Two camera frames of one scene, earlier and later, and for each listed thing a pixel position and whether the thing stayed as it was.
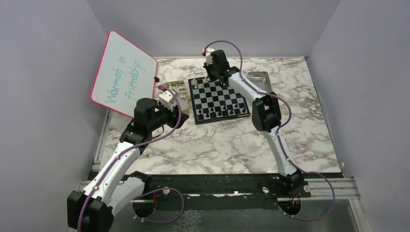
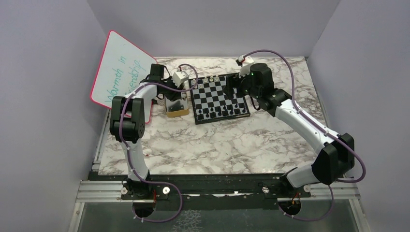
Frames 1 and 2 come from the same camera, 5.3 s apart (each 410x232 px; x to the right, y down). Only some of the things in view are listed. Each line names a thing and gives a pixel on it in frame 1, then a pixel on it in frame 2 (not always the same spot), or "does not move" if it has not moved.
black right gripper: [207, 67] -> [231, 81]
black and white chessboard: [212, 101] does not move
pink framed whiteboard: [126, 73] does not move
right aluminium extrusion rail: [321, 188] does not move
